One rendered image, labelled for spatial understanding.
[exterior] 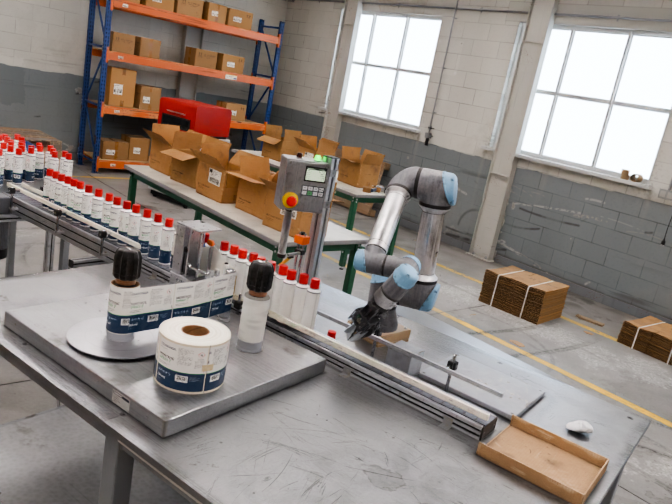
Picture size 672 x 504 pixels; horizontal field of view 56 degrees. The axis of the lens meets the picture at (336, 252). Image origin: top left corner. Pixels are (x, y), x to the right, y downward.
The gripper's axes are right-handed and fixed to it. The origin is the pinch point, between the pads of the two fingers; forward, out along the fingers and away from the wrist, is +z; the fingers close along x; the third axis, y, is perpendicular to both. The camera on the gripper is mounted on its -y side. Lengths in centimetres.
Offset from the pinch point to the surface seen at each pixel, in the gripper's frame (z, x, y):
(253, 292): -2.8, -24.7, 31.3
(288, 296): 9.0, -27.0, 2.9
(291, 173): -23, -58, 0
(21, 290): 62, -86, 59
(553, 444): -27, 66, -12
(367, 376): 0.1, 14.8, 6.0
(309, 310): 5.8, -17.5, 2.1
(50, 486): 97, -25, 64
